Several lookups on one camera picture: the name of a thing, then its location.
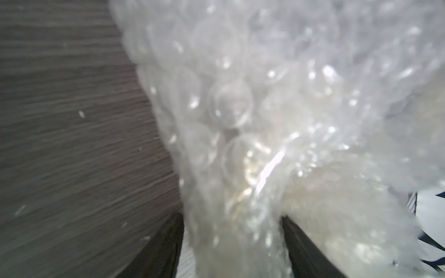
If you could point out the bubble wrap sheet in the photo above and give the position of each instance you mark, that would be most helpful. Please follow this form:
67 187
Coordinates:
329 112

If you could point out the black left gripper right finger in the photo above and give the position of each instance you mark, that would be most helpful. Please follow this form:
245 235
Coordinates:
306 259

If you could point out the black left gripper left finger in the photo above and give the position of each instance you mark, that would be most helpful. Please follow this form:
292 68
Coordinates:
160 257

